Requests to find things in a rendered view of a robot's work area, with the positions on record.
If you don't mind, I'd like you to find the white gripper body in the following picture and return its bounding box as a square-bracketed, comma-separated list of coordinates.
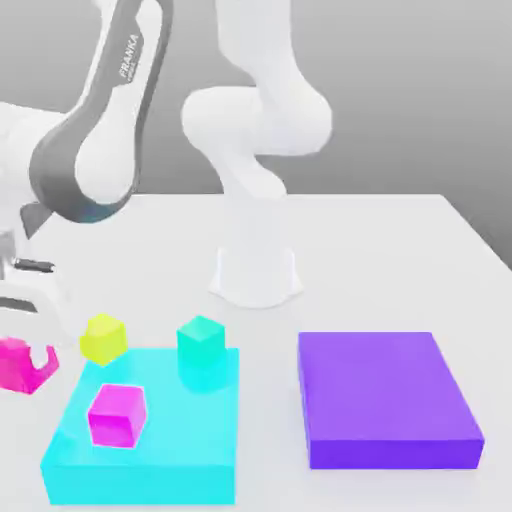
[0, 274, 76, 348]

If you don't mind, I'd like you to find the small yellow cube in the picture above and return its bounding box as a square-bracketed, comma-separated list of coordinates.
[78, 312, 129, 368]

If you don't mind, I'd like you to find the small magenta cube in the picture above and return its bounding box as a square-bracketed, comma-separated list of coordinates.
[87, 382, 149, 450]

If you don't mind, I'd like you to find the small teal cube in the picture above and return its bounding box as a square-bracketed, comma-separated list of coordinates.
[176, 314, 228, 392]

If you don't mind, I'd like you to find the large cyan box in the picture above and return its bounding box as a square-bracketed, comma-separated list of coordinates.
[39, 346, 241, 508]

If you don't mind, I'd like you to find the large purple box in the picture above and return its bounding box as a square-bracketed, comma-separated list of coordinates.
[297, 330, 486, 472]

